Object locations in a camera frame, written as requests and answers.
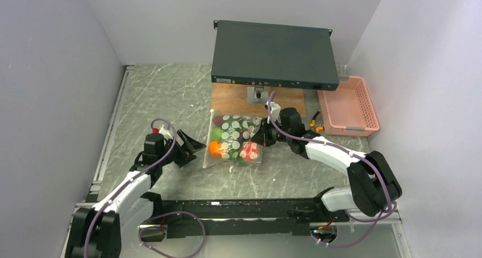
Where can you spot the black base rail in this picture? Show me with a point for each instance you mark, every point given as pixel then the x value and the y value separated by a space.
pixel 181 218

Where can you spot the grey metal bracket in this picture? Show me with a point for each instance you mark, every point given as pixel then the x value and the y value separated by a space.
pixel 257 94

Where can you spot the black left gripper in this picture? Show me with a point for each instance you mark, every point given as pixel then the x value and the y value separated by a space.
pixel 191 145

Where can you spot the green fake lime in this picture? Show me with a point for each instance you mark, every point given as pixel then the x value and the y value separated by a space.
pixel 216 134

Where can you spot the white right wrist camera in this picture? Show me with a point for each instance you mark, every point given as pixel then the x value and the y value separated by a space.
pixel 273 111

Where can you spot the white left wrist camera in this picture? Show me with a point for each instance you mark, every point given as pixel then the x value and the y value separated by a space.
pixel 165 131

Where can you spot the orange handled pliers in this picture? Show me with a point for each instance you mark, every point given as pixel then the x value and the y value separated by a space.
pixel 313 123

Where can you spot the pink plastic basket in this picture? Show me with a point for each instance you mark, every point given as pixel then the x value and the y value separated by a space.
pixel 348 110

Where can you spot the wooden board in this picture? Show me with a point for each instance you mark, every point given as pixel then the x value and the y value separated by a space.
pixel 240 99

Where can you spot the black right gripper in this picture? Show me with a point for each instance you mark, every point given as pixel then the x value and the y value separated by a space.
pixel 263 139

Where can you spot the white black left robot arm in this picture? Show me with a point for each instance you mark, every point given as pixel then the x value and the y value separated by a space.
pixel 98 231

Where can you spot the dark network switch box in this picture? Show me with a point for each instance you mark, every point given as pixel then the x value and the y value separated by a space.
pixel 274 55

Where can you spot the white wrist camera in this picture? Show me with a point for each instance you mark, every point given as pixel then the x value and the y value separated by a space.
pixel 165 131
pixel 273 111

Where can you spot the orange fake fruit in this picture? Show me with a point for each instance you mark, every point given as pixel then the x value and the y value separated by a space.
pixel 215 149

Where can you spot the purple fake sweet potato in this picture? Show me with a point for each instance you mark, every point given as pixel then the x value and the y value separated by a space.
pixel 218 120

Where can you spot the polka dot zip top bag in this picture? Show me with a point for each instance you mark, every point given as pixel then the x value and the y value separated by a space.
pixel 238 129

